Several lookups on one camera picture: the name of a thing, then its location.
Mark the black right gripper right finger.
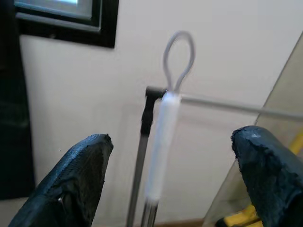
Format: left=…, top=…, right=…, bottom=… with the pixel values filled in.
left=231, top=125, right=303, bottom=227

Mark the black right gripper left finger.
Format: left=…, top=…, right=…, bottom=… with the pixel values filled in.
left=7, top=133, right=114, bottom=227

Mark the silver broom with white grip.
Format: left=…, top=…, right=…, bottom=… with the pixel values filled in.
left=141, top=30, right=196, bottom=227

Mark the leaning tinted glass panel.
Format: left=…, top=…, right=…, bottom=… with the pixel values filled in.
left=203, top=30, right=303, bottom=227

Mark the black hanging cloth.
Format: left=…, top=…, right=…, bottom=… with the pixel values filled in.
left=0, top=0, right=36, bottom=201

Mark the black framed window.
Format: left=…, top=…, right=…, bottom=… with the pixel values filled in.
left=14, top=0, right=118, bottom=49

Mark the yellow metal frame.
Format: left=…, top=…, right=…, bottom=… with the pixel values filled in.
left=216, top=136, right=303, bottom=227

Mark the silver pole with black handle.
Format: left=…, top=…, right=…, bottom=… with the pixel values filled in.
left=125, top=86, right=168, bottom=227

